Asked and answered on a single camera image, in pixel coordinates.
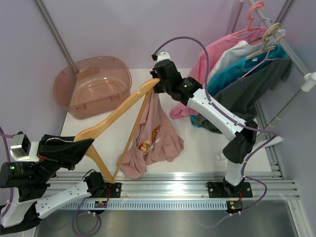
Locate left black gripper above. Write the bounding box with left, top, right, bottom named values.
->
left=31, top=134, right=94, bottom=184

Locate dusty pink printed t-shirt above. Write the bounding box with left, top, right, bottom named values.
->
left=120, top=92, right=184, bottom=179

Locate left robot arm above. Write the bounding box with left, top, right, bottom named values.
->
left=0, top=131, right=106, bottom=235

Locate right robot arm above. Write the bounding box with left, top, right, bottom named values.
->
left=150, top=59, right=258, bottom=197

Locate bright pink t-shirt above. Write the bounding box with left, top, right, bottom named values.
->
left=169, top=27, right=269, bottom=119

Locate white t-shirt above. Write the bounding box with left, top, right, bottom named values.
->
left=208, top=29, right=286, bottom=84

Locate dark grey t-shirt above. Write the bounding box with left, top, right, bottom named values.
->
left=195, top=58, right=292, bottom=134

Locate teal t-shirt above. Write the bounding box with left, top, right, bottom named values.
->
left=190, top=45, right=291, bottom=128

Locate thin pink hanger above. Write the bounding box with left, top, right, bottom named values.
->
left=242, top=36, right=284, bottom=78

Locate pink plastic hanger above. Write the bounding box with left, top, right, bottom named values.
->
left=229, top=0, right=265, bottom=37

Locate transparent brown plastic basket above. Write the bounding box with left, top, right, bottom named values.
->
left=53, top=56, right=132, bottom=119

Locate metal clothes rack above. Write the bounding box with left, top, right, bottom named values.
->
left=216, top=0, right=316, bottom=161

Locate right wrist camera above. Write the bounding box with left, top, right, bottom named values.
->
left=151, top=51, right=171, bottom=62

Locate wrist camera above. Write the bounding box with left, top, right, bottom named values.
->
left=10, top=131, right=31, bottom=161
left=151, top=51, right=171, bottom=62

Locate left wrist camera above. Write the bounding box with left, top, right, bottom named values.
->
left=10, top=131, right=31, bottom=161

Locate white slotted cable duct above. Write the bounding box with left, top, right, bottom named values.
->
left=61, top=199, right=228, bottom=210

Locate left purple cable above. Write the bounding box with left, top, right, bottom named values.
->
left=0, top=127, right=18, bottom=218

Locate purple cable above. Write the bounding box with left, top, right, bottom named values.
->
left=154, top=36, right=277, bottom=139
left=0, top=127, right=18, bottom=218

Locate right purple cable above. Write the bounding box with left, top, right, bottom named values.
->
left=154, top=36, right=277, bottom=139

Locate aluminium mounting rail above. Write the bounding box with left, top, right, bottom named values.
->
left=49, top=171, right=297, bottom=200

